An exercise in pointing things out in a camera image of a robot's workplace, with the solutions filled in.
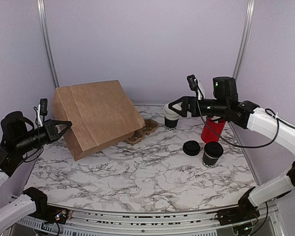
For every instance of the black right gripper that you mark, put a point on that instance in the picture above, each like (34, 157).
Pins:
(185, 106)

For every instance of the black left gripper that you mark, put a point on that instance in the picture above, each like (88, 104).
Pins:
(51, 132)

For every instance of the brown cardboard cup carrier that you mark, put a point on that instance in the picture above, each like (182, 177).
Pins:
(139, 135)

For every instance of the brown paper bag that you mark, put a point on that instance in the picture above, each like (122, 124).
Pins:
(101, 115)

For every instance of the black takeout coffee cup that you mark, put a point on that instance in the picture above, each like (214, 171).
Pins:
(212, 152)

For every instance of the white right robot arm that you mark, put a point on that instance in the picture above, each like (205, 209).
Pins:
(248, 116)

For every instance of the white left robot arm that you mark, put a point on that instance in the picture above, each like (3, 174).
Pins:
(31, 201)

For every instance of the stack of black paper cups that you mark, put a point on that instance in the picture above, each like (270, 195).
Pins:
(170, 118)

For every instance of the red utensil holder cup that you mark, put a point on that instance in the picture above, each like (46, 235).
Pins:
(212, 129)

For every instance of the spare black cup lid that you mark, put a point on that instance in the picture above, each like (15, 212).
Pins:
(191, 148)

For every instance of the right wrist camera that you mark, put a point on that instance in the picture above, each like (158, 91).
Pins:
(196, 86)

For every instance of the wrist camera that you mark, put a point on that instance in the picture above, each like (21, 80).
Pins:
(41, 112)
(196, 86)

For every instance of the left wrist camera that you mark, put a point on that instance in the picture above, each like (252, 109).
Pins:
(41, 112)

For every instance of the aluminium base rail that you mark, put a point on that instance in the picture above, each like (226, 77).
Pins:
(211, 222)

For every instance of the aluminium frame post right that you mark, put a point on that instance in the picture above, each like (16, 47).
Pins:
(245, 37)

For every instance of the aluminium frame post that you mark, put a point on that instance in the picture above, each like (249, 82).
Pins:
(46, 41)
(245, 37)

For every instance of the aluminium frame post left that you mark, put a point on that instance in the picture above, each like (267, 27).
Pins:
(46, 41)

